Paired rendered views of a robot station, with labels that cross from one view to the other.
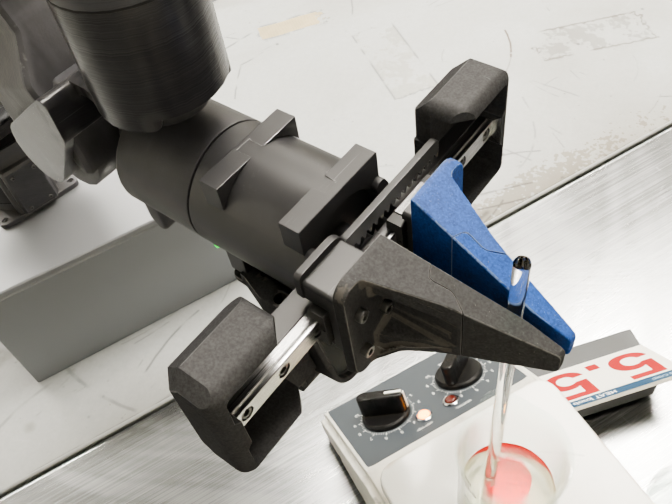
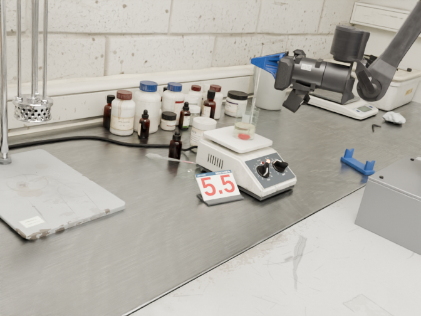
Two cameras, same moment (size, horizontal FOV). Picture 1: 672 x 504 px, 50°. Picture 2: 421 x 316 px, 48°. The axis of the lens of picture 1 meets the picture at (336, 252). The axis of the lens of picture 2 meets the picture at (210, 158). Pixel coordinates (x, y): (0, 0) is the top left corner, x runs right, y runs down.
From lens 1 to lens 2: 1.16 m
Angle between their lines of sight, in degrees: 102
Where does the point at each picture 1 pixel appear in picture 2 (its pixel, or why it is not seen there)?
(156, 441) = (341, 188)
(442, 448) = (260, 143)
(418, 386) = (272, 173)
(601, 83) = (240, 303)
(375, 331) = not seen: hidden behind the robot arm
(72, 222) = (408, 169)
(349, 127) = (373, 277)
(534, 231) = (252, 232)
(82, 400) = not seen: hidden behind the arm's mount
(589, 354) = (221, 199)
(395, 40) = not seen: outside the picture
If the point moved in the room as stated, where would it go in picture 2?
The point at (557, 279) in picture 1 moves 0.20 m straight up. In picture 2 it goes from (237, 218) to (257, 118)
